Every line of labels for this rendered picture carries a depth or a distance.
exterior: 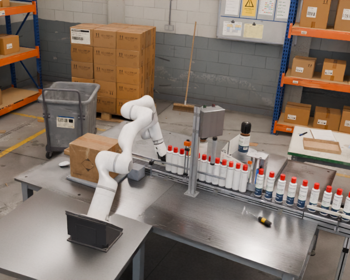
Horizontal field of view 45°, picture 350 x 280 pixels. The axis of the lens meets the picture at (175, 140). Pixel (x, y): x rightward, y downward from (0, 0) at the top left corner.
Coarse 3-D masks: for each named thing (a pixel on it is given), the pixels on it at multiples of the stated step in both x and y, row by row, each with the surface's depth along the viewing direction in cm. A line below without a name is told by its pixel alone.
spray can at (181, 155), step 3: (180, 150) 318; (183, 150) 317; (180, 153) 319; (183, 153) 319; (180, 156) 318; (183, 156) 318; (180, 159) 319; (183, 159) 320; (180, 162) 320; (183, 162) 321; (180, 165) 321; (183, 165) 322; (180, 168) 322; (177, 171) 325; (180, 171) 323; (183, 171) 324; (180, 174) 324
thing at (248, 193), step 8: (136, 160) 344; (152, 168) 332; (160, 168) 333; (208, 184) 313; (240, 192) 305; (248, 192) 305; (264, 200) 296; (272, 200) 297; (296, 208) 288; (304, 208) 289
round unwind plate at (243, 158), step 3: (237, 150) 370; (249, 150) 371; (255, 150) 372; (234, 153) 363; (237, 153) 364; (234, 156) 358; (237, 156) 358; (240, 156) 359; (243, 156) 359; (246, 156) 359; (237, 159) 352; (240, 159) 353; (243, 159) 353; (246, 159) 353; (249, 159) 354
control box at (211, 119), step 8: (208, 112) 281; (216, 112) 284; (224, 112) 288; (200, 120) 285; (208, 120) 284; (216, 120) 287; (200, 128) 286; (208, 128) 286; (216, 128) 290; (200, 136) 288; (208, 136) 289
